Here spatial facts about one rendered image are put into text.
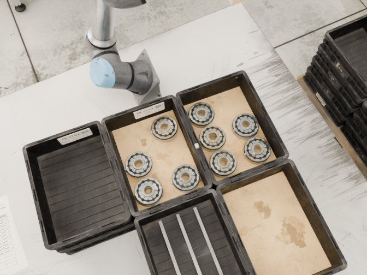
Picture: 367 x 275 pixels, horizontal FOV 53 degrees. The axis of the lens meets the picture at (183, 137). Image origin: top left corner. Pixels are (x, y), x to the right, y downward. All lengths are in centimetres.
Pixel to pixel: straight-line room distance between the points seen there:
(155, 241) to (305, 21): 210
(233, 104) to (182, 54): 42
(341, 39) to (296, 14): 78
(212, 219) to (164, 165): 27
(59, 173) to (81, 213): 19
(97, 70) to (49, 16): 159
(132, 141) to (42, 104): 52
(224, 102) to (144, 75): 36
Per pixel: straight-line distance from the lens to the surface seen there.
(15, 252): 163
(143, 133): 148
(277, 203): 142
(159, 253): 136
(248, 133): 145
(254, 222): 139
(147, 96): 163
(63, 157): 151
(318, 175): 163
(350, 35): 232
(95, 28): 149
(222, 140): 143
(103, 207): 141
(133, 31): 282
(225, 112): 151
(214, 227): 137
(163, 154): 144
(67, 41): 288
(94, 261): 152
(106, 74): 148
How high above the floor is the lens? 218
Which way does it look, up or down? 67 degrees down
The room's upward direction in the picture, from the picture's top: 3 degrees counter-clockwise
